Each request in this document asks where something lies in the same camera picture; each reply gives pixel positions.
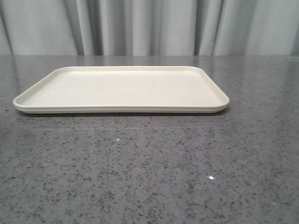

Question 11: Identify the cream rectangular plastic tray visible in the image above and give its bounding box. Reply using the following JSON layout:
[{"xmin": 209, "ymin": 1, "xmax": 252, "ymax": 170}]
[{"xmin": 13, "ymin": 66, "xmax": 229, "ymax": 114}]

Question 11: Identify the grey pleated curtain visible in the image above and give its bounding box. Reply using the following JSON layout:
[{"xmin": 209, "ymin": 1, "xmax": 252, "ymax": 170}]
[{"xmin": 0, "ymin": 0, "xmax": 299, "ymax": 56}]

